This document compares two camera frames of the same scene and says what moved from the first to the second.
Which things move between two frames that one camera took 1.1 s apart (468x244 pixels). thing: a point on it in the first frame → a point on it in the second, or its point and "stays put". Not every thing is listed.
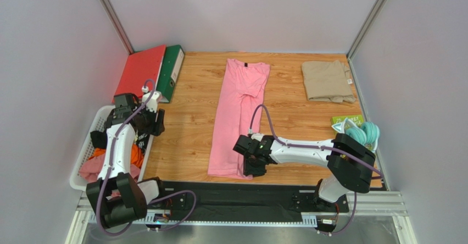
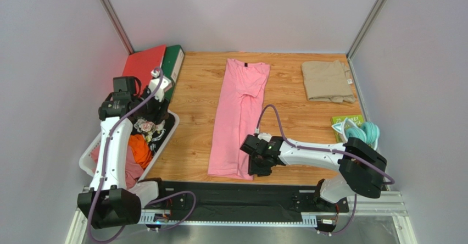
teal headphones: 368,134 stays put
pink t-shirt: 243,90 stays put
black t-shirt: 99,139 → 156,141
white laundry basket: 81,183 → 85,164
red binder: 140,67 stays put
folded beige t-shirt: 328,81 stays put
